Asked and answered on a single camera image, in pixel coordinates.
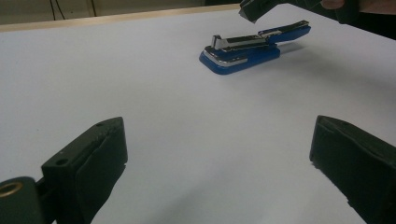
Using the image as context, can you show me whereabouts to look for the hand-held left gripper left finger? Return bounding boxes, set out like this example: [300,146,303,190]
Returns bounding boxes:
[41,116,129,224]

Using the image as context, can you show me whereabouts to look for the blue stapler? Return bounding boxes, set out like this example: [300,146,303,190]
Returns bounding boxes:
[198,20,312,76]

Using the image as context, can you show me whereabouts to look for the white table cover sheet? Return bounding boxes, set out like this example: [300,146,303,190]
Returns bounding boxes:
[0,3,396,224]

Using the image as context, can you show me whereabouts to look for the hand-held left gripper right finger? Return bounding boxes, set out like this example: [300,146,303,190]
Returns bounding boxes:
[309,115,396,224]

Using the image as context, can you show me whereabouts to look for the wooden table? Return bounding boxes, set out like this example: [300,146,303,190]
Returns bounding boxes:
[0,3,241,34]

